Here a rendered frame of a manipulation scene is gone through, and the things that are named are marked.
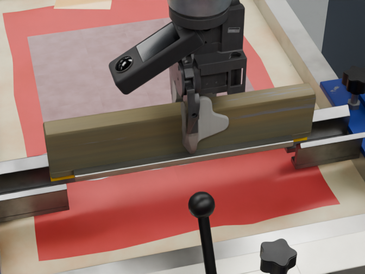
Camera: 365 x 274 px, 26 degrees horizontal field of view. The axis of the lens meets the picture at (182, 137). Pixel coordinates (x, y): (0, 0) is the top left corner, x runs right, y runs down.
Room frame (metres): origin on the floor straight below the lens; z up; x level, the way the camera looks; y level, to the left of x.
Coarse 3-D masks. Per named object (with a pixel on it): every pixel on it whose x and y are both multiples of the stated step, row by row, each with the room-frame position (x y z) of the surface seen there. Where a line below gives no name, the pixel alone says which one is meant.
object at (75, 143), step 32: (224, 96) 0.81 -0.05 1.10; (256, 96) 0.82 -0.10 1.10; (288, 96) 0.82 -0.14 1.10; (64, 128) 0.75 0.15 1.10; (96, 128) 0.75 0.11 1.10; (128, 128) 0.76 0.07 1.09; (160, 128) 0.77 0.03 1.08; (256, 128) 0.80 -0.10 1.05; (288, 128) 0.81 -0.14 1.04; (64, 160) 0.74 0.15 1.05; (96, 160) 0.75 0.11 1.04; (128, 160) 0.76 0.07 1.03
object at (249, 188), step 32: (128, 0) 1.29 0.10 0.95; (160, 0) 1.29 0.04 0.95; (128, 32) 1.18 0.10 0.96; (256, 64) 1.09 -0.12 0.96; (160, 96) 1.00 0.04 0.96; (224, 160) 0.85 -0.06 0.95; (256, 160) 0.85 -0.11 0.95; (288, 160) 0.85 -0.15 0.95; (192, 192) 0.78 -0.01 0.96; (224, 192) 0.78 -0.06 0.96; (256, 192) 0.78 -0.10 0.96; (288, 192) 0.78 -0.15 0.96; (320, 192) 0.78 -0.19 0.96; (224, 224) 0.72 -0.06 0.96
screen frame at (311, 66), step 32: (256, 0) 1.27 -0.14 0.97; (288, 32) 1.13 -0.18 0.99; (320, 64) 1.04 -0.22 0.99; (320, 96) 0.97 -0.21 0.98; (352, 160) 0.85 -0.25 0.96; (320, 224) 0.69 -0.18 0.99; (352, 224) 0.69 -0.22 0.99; (0, 256) 0.66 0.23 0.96; (160, 256) 0.64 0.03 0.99; (192, 256) 0.64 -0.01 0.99; (224, 256) 0.64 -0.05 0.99
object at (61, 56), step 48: (48, 48) 1.13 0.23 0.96; (96, 48) 1.13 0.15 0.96; (48, 96) 1.00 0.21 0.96; (96, 96) 1.00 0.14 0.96; (144, 96) 1.00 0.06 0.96; (96, 192) 0.78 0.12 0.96; (144, 192) 0.78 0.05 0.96; (48, 240) 0.69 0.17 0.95; (96, 240) 0.69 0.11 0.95; (144, 240) 0.69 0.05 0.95
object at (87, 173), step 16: (240, 144) 0.79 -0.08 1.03; (256, 144) 0.79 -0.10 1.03; (272, 144) 0.80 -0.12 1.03; (288, 144) 0.80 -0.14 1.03; (144, 160) 0.76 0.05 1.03; (160, 160) 0.76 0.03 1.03; (176, 160) 0.76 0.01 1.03; (192, 160) 0.77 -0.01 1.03; (80, 176) 0.73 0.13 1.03; (96, 176) 0.74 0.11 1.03
